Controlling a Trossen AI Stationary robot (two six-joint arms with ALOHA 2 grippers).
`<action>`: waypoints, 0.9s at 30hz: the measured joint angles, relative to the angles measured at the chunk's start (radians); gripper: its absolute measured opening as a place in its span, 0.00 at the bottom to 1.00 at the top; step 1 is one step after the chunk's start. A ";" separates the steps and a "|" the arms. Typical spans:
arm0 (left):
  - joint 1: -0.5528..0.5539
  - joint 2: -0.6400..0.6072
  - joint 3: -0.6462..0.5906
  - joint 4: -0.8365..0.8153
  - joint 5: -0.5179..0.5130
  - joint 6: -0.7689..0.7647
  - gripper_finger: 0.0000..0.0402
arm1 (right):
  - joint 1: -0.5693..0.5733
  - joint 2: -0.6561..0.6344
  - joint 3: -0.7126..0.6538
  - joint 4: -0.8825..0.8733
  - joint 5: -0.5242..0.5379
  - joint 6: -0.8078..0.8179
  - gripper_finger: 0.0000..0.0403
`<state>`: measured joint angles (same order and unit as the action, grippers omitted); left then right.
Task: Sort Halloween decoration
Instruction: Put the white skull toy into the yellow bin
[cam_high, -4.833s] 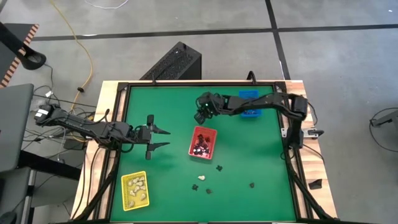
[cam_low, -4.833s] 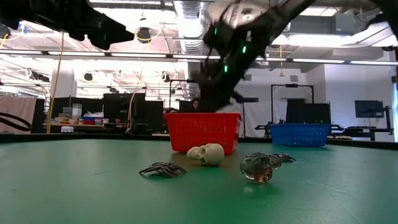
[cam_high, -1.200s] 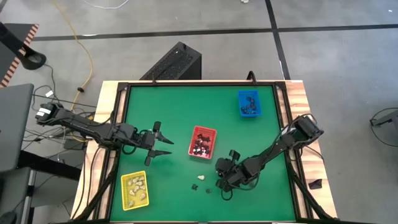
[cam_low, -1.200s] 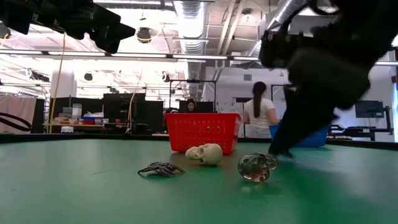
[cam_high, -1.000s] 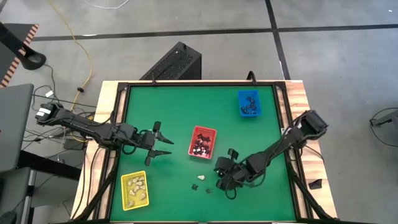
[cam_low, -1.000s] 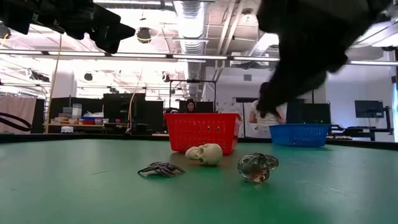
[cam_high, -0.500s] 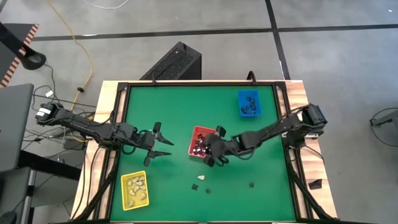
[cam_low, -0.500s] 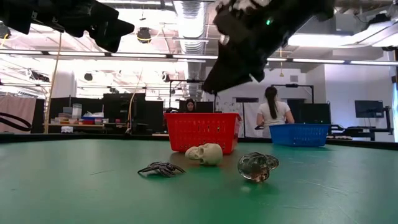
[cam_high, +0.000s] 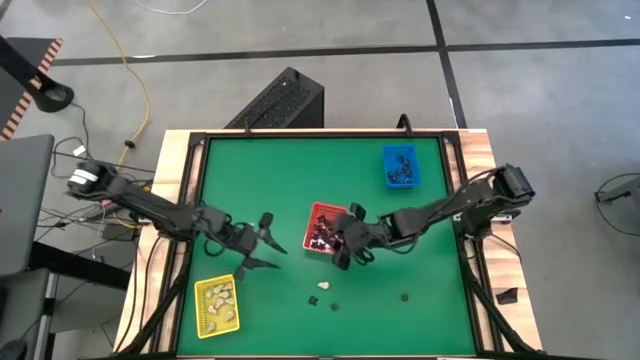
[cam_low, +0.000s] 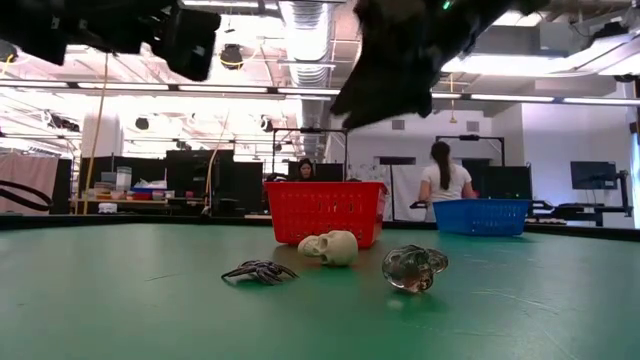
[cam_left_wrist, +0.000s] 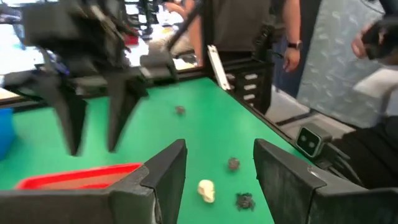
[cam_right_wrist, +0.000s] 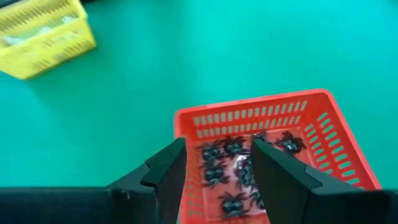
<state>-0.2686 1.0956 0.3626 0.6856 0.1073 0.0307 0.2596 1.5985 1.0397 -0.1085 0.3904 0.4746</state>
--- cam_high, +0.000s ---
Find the red plastic basket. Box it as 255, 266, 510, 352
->
302, 201, 351, 257

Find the grey platform striped edge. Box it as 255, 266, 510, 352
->
0, 38, 64, 142

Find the white floor cable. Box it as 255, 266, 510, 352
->
133, 0, 209, 16

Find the blue plastic basket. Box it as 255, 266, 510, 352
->
382, 144, 422, 190

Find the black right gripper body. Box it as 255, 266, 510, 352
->
330, 202, 384, 272

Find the black beam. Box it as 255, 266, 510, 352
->
28, 241, 132, 292

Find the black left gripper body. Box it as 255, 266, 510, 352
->
227, 213, 275, 282

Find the yellow plastic basket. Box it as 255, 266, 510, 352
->
194, 273, 242, 340

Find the black wedge block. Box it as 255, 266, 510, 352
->
495, 287, 520, 306

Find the black stand base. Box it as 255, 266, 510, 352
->
0, 35, 76, 114

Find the yellow extension cable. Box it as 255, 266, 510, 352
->
87, 0, 151, 169

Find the green table mat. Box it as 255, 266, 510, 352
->
177, 138, 477, 357

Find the grey cabinet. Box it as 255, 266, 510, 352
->
0, 133, 56, 279

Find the grey floor device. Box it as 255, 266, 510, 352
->
594, 175, 640, 205

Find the black device cable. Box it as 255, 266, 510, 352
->
593, 172, 640, 259

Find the black computer tower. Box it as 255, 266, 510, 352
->
224, 66, 325, 130

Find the black floor cable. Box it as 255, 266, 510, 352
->
52, 102, 156, 179

